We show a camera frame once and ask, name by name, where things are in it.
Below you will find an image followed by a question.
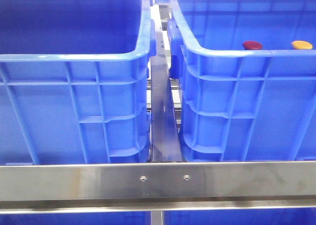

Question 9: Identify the steel front shelf rail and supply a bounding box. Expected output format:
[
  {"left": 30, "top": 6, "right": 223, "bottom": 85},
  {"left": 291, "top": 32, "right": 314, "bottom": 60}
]
[{"left": 0, "top": 161, "right": 316, "bottom": 214}]

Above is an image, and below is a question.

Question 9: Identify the lower right blue crate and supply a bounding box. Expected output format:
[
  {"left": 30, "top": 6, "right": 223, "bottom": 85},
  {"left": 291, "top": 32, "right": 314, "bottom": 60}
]
[{"left": 164, "top": 208, "right": 316, "bottom": 225}]

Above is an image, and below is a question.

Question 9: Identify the blue plastic crate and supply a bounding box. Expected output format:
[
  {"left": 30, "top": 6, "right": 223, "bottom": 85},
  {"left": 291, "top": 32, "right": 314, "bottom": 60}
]
[
  {"left": 168, "top": 0, "right": 316, "bottom": 162},
  {"left": 0, "top": 0, "right": 156, "bottom": 166}
]

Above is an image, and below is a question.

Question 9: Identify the left blue plastic crate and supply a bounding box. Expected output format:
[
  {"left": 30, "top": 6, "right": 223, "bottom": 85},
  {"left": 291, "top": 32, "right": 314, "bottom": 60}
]
[{"left": 0, "top": 0, "right": 156, "bottom": 166}]

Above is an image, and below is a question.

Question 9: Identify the right blue plastic crate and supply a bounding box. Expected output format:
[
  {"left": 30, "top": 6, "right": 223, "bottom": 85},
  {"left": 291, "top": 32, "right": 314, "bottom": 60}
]
[{"left": 168, "top": 0, "right": 316, "bottom": 162}]

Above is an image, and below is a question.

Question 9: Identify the red push button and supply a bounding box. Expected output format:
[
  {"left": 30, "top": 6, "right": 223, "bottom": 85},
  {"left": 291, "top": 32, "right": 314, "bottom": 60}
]
[{"left": 242, "top": 41, "right": 263, "bottom": 50}]

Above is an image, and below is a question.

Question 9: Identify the steel centre divider bar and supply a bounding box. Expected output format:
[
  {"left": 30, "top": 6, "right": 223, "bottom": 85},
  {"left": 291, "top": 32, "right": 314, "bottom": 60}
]
[{"left": 151, "top": 26, "right": 182, "bottom": 162}]

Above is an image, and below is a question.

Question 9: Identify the lower left blue crate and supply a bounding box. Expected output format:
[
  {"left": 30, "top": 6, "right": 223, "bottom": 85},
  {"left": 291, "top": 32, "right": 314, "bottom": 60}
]
[{"left": 0, "top": 212, "right": 150, "bottom": 225}]

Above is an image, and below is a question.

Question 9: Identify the yellow push button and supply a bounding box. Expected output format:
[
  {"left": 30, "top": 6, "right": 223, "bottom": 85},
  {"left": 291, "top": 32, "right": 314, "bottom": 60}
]
[{"left": 291, "top": 40, "right": 313, "bottom": 50}]

